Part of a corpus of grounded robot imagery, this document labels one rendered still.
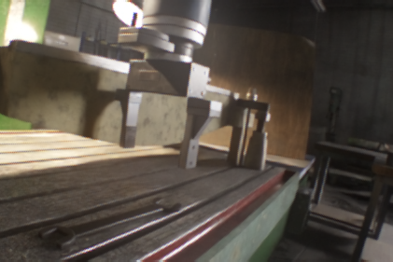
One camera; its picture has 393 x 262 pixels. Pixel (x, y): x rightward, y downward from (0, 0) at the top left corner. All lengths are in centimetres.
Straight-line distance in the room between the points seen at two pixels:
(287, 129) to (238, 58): 46
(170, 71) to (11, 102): 23
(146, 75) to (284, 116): 108
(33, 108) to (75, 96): 8
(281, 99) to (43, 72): 122
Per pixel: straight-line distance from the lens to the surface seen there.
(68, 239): 37
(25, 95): 42
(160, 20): 41
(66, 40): 540
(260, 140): 96
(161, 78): 41
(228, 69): 149
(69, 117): 46
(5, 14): 157
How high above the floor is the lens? 103
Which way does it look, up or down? 6 degrees down
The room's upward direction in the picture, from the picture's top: 9 degrees clockwise
